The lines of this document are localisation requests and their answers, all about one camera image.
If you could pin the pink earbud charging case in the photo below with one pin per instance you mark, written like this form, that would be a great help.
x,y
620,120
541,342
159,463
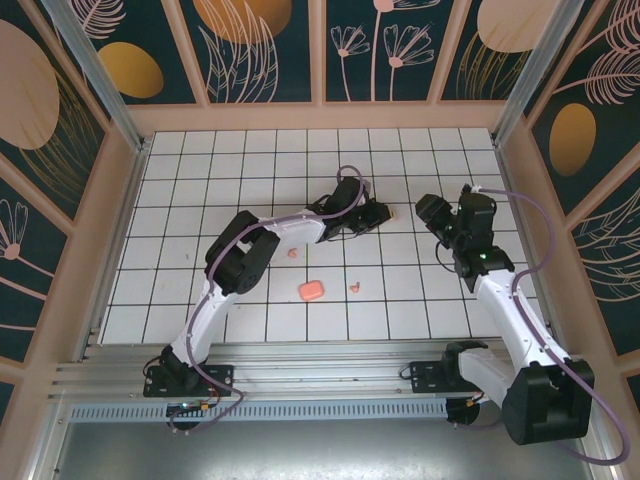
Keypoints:
x,y
311,290

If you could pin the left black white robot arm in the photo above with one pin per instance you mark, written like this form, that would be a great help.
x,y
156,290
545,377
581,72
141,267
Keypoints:
x,y
200,325

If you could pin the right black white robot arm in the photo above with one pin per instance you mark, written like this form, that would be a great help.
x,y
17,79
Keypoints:
x,y
520,325

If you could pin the black mounting plate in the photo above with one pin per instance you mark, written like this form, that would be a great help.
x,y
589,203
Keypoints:
x,y
425,380
220,375

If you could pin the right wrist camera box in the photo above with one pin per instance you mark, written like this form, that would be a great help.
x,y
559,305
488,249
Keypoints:
x,y
472,189

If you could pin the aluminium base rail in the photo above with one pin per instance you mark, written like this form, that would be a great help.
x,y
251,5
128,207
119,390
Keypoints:
x,y
320,360

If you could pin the aluminium corner post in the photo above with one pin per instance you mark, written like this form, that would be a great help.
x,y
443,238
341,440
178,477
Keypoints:
x,y
530,75
105,80

